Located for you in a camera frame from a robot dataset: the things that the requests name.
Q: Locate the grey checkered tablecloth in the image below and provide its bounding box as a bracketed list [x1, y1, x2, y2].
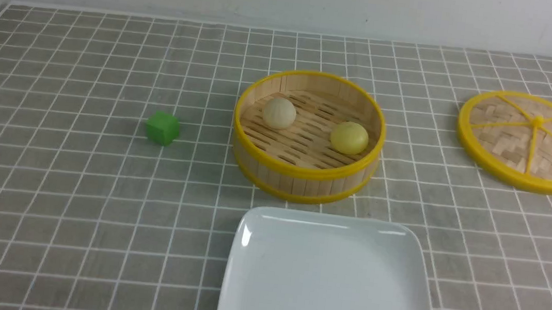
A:
[0, 4, 552, 310]

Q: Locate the green cube block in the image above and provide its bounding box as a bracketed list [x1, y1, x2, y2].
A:
[145, 111, 181, 147]

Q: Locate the bamboo steamer basket yellow rim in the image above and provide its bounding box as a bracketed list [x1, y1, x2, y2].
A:
[231, 70, 387, 204]

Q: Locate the white steamed bun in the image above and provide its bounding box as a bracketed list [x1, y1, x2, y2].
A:
[262, 98, 297, 130]

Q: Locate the yellow steamed bun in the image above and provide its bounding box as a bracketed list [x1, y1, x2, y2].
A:
[330, 121, 370, 156]

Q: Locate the woven bamboo steamer lid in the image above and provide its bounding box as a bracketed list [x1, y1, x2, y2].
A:
[457, 90, 552, 195]

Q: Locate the white square plate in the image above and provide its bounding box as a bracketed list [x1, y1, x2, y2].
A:
[216, 206, 432, 310]

